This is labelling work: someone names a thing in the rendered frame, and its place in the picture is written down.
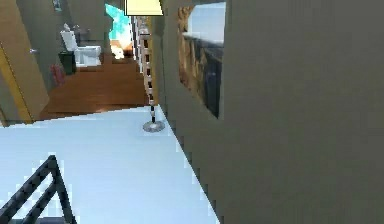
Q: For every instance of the framed landscape picture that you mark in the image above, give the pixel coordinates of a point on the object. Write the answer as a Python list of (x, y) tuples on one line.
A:
[(200, 60)]

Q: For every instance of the black metal chair frame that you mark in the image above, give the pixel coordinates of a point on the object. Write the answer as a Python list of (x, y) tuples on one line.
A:
[(50, 186)]

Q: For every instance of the brown wooden room door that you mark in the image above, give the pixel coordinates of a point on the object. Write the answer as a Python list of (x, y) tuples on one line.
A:
[(20, 60)]

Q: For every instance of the small framed wall picture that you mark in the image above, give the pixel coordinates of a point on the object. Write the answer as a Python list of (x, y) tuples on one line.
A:
[(57, 4)]

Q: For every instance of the floor lamp with yellow shade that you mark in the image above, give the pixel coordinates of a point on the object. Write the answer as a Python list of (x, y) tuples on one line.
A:
[(149, 76)]

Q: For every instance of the white toilet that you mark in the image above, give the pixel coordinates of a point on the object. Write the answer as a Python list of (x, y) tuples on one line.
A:
[(83, 50)]

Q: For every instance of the dark green bin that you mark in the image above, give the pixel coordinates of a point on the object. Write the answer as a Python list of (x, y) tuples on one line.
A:
[(67, 61)]

